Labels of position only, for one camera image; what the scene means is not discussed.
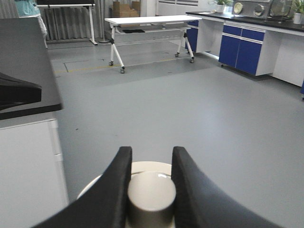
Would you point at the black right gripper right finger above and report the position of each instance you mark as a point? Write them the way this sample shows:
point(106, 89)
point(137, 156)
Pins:
point(200, 203)

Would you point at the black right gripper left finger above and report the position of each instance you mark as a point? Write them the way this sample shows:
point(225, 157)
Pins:
point(104, 204)

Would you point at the glass jar with white lid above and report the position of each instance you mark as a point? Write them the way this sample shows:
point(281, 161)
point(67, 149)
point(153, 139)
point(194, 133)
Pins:
point(151, 195)

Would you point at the black topped white cabinet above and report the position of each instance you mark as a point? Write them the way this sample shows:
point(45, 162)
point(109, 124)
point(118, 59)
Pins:
point(32, 181)

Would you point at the blue and white lab bench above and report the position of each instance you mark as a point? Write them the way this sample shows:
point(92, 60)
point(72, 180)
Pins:
point(253, 47)

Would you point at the white rolling folding table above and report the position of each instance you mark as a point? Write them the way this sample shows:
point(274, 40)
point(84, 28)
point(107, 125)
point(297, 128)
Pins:
point(139, 30)

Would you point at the standing desk with curtain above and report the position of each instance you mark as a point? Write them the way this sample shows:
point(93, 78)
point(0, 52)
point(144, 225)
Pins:
point(68, 19)

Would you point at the cardboard boxes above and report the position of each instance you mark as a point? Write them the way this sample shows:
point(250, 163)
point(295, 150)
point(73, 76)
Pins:
point(120, 10)

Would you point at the potted green plant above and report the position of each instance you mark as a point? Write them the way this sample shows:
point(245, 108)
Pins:
point(221, 4)

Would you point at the steel glove box chamber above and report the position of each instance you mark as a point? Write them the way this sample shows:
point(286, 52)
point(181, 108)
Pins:
point(262, 9)

